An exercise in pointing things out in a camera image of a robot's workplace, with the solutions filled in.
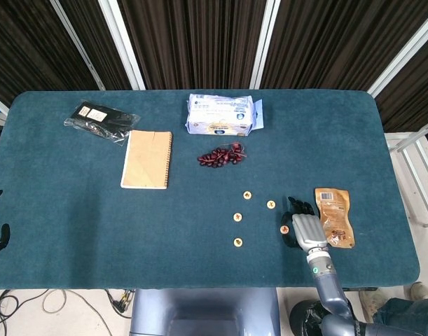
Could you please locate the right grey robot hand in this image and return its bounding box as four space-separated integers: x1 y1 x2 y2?
280 195 329 253

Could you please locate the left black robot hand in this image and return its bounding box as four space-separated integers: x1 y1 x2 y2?
0 190 11 259

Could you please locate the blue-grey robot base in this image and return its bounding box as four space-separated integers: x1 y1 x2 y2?
129 287 281 336

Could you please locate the brown spout pouch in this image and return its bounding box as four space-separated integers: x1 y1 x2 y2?
314 188 356 249

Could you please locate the black trash bin with bag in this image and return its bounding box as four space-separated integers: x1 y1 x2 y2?
289 299 326 336

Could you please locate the bunch of dark red grapes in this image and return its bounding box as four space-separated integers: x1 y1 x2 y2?
197 141 248 169

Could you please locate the teal table cloth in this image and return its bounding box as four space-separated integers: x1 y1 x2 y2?
0 90 421 291

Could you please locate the person in teal trousers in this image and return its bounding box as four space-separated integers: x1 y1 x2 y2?
359 281 428 336

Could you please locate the white purple tissue pack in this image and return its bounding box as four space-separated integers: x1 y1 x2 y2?
184 92 264 137

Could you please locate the black item in plastic bag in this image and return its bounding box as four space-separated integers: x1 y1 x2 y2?
63 100 141 147

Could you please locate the spiral-bound yellow notebook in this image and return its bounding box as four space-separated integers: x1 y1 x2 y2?
120 129 174 190

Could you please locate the dark brown pleated curtain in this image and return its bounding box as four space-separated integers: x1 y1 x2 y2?
0 0 428 134

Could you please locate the grey floor cable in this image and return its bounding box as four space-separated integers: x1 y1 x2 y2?
41 288 113 336

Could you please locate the aluminium frame rack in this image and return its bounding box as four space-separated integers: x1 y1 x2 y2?
385 117 428 228

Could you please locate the black cable with plug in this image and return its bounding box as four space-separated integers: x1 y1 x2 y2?
104 288 136 319

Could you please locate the white frame post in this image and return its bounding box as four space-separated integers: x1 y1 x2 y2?
250 0 282 90
49 0 106 91
367 6 428 99
97 0 146 91

